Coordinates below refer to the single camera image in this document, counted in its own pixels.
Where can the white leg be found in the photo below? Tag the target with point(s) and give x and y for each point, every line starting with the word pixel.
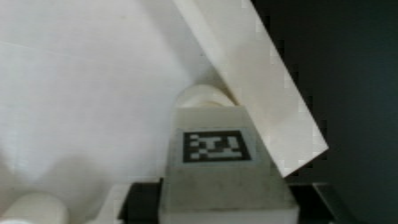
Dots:
pixel 222 187

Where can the white square table top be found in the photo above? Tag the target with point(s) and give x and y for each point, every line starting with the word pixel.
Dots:
pixel 100 58

